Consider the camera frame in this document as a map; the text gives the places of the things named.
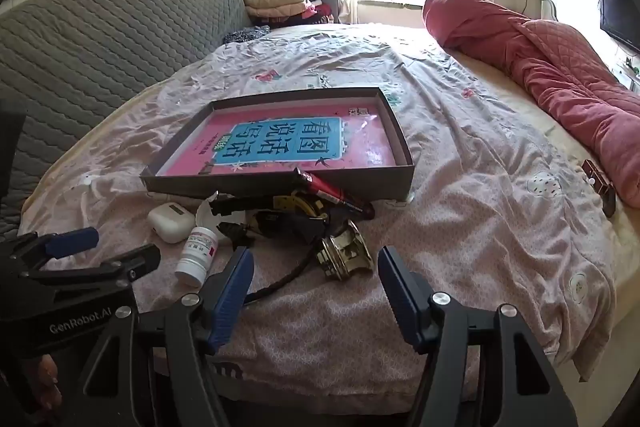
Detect white television cabinet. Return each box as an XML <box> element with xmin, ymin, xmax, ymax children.
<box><xmin>612</xmin><ymin>52</ymin><xmax>640</xmax><ymax>90</ymax></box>

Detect small brown box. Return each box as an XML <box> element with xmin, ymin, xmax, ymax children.
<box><xmin>581</xmin><ymin>159</ymin><xmax>618</xmax><ymax>218</ymax></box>

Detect white earbuds case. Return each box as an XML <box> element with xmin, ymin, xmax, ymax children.
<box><xmin>146</xmin><ymin>202</ymin><xmax>197</xmax><ymax>244</ymax></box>

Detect pink and blue book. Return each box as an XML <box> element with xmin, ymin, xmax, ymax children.
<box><xmin>157</xmin><ymin>104</ymin><xmax>401</xmax><ymax>178</ymax></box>

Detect white medicine bottle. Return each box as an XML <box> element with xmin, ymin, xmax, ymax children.
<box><xmin>175</xmin><ymin>227</ymin><xmax>219</xmax><ymax>287</ymax></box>

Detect pile of dark clothes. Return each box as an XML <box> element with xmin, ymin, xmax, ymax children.
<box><xmin>290</xmin><ymin>0</ymin><xmax>341</xmax><ymax>26</ymax></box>

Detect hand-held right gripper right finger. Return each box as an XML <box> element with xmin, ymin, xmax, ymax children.
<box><xmin>377</xmin><ymin>246</ymin><xmax>578</xmax><ymax>427</ymax></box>

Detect white curved metal frame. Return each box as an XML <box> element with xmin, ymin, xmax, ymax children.
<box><xmin>525</xmin><ymin>0</ymin><xmax>562</xmax><ymax>24</ymax></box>

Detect person's left hand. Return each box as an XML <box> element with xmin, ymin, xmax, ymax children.
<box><xmin>37</xmin><ymin>353</ymin><xmax>65</xmax><ymax>414</ymax></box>

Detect black cord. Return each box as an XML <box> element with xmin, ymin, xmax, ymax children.
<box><xmin>244</xmin><ymin>247</ymin><xmax>323</xmax><ymax>305</ymax></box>

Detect black television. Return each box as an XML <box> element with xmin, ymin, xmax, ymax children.
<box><xmin>598</xmin><ymin>0</ymin><xmax>640</xmax><ymax>55</ymax></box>

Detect red quilted blanket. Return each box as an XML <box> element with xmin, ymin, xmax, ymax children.
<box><xmin>422</xmin><ymin>0</ymin><xmax>640</xmax><ymax>210</ymax></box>

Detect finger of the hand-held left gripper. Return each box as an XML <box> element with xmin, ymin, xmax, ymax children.
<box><xmin>17</xmin><ymin>243</ymin><xmax>162</xmax><ymax>295</ymax></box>
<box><xmin>0</xmin><ymin>227</ymin><xmax>101</xmax><ymax>276</ymax></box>

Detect pink floral bed sheet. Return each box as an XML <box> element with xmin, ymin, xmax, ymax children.
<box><xmin>20</xmin><ymin>22</ymin><xmax>626</xmax><ymax>427</ymax></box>

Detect dark patterned cloth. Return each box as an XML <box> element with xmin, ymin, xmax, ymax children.
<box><xmin>222</xmin><ymin>26</ymin><xmax>271</xmax><ymax>45</ymax></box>

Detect red and black lighter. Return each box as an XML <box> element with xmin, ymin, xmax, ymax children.
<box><xmin>295</xmin><ymin>168</ymin><xmax>376</xmax><ymax>218</ymax></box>

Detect white ribbed lid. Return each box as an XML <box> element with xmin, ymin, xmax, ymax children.
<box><xmin>195</xmin><ymin>192</ymin><xmax>236</xmax><ymax>233</ymax></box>

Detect black plastic clip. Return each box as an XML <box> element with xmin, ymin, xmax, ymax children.
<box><xmin>216</xmin><ymin>221</ymin><xmax>261</xmax><ymax>239</ymax></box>

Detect cream folded blankets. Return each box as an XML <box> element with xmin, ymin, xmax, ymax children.
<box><xmin>243</xmin><ymin>0</ymin><xmax>308</xmax><ymax>20</ymax></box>

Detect grey shallow cardboard box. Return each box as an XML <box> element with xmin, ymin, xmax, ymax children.
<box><xmin>139</xmin><ymin>87</ymin><xmax>416</xmax><ymax>202</ymax></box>

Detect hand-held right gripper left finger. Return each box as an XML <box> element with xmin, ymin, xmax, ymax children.
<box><xmin>82</xmin><ymin>246</ymin><xmax>256</xmax><ymax>427</ymax></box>

